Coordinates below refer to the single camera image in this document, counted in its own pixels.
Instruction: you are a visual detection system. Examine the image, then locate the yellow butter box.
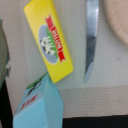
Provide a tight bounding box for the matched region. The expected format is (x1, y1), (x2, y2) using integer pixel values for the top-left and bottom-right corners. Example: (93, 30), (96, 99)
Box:
(24, 0), (73, 83)

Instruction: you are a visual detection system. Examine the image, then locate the round wooden plate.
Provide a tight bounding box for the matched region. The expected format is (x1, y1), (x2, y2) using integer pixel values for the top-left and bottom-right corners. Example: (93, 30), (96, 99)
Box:
(104, 0), (128, 45)

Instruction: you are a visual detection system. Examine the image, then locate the toy knife wooden handle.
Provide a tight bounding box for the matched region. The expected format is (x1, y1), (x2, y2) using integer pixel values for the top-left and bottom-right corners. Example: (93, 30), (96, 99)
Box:
(85, 0), (99, 81)

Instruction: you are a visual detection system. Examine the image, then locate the white milk carton toy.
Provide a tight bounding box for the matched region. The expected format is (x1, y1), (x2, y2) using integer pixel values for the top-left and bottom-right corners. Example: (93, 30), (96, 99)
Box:
(13, 73), (63, 128)

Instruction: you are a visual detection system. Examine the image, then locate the teal padded gripper finger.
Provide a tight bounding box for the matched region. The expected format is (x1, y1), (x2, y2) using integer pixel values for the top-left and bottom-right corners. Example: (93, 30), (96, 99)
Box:
(0, 19), (10, 88)

